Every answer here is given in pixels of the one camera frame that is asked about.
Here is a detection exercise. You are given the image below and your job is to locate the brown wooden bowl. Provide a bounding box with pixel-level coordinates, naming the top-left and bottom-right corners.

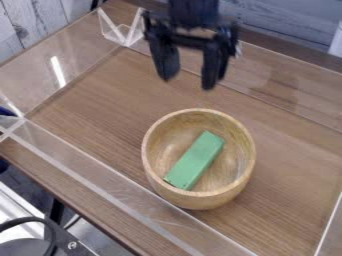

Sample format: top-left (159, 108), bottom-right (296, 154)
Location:
top-left (141, 108), bottom-right (256, 210)

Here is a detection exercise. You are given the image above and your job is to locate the black cable loop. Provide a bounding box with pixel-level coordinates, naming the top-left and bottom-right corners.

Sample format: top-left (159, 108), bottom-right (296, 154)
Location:
top-left (0, 216), bottom-right (59, 256)

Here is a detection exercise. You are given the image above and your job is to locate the black table leg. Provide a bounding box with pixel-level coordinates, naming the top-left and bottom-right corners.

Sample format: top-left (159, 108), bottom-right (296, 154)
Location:
top-left (49, 199), bottom-right (65, 225)

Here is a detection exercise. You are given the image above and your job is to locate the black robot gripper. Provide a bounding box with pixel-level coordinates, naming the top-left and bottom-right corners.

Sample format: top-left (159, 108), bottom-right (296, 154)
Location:
top-left (141, 0), bottom-right (239, 90)

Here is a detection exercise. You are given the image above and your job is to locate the clear acrylic tray wall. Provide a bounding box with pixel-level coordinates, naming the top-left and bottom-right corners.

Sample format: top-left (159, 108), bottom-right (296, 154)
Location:
top-left (0, 2), bottom-right (342, 256)

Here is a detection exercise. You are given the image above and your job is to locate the green rectangular block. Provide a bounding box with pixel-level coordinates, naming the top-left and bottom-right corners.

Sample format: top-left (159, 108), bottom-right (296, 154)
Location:
top-left (163, 130), bottom-right (224, 191)

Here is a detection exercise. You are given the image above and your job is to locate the metal table bracket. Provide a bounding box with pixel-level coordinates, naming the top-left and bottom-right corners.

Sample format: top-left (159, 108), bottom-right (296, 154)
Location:
top-left (49, 222), bottom-right (99, 256)

